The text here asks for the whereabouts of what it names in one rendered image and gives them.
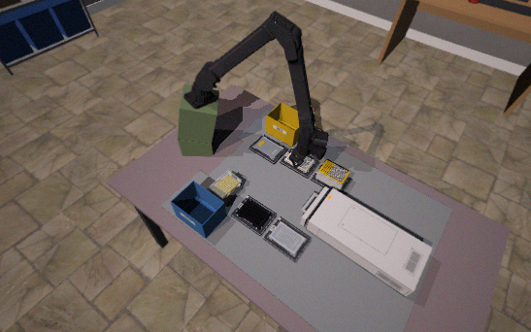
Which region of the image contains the white well plate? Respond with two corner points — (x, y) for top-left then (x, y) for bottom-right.
(284, 153), (315, 174)

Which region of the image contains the white multiwell plate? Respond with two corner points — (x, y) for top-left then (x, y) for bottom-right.
(269, 222), (306, 255)

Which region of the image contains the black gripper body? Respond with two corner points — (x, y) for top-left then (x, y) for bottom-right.
(289, 142), (307, 162)

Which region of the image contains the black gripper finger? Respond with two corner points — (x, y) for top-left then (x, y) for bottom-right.
(289, 158), (303, 168)

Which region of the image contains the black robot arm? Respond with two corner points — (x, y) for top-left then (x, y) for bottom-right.
(183, 11), (328, 161)

